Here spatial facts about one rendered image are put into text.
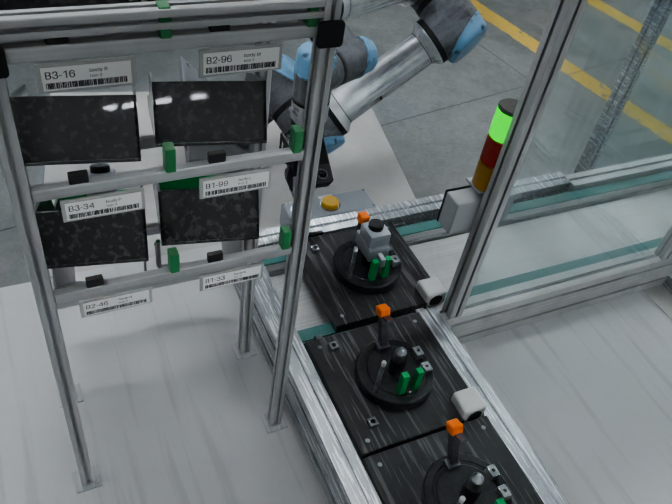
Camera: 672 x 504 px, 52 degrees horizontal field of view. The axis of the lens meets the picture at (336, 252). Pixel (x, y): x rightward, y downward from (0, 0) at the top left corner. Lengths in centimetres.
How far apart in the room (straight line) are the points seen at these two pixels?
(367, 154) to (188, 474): 102
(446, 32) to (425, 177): 172
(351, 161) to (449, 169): 160
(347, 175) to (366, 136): 20
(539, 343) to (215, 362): 68
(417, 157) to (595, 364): 207
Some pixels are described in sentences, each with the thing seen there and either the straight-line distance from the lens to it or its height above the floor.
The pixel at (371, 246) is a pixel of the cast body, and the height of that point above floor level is 106.
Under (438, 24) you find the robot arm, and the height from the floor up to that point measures 127.
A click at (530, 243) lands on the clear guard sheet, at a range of 136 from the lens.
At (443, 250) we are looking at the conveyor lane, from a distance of 158.
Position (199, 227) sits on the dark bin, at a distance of 93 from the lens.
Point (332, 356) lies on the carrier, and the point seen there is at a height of 97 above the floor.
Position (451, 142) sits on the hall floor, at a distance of 362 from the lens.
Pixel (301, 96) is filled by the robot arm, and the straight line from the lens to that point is 134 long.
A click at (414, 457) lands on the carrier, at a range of 117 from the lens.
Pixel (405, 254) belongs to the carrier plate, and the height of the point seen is 97.
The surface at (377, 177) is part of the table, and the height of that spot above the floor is 86.
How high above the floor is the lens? 196
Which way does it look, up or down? 44 degrees down
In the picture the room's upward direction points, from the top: 11 degrees clockwise
